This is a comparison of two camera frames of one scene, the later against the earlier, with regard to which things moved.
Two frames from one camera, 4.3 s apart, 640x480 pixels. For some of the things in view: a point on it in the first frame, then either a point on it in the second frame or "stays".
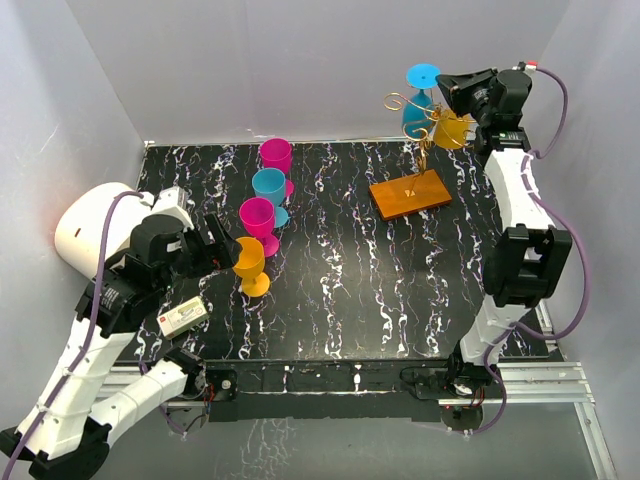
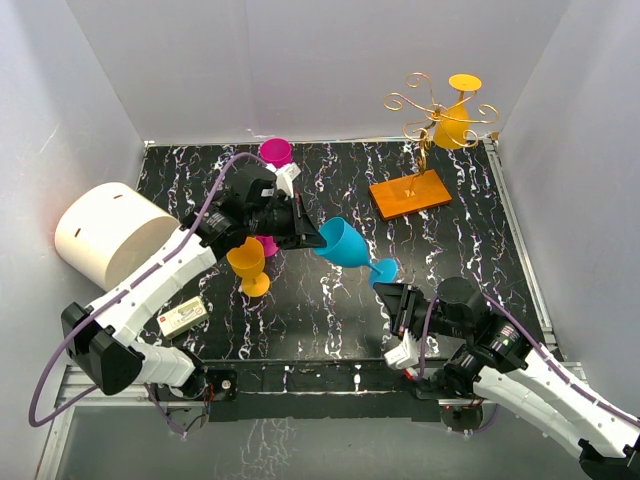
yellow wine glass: [450, 130] stays
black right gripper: [457, 88] → [394, 296]
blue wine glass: [418, 112] → [345, 246]
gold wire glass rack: [423, 190] stays
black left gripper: [220, 253] → [308, 234]
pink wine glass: [276, 154] stays
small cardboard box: [183, 317] stays
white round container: [81, 226] stays
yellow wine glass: [250, 266] stays
